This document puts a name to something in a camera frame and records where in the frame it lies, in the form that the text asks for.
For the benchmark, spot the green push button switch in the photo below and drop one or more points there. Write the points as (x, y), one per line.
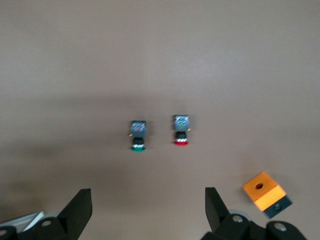
(138, 131)

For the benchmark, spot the red push button switch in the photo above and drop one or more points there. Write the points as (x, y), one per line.
(181, 126)

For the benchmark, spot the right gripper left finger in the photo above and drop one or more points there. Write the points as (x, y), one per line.
(72, 217)

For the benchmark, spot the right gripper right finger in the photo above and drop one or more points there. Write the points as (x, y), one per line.
(225, 225)

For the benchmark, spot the orange button enclosure box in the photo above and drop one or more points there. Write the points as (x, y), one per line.
(262, 192)

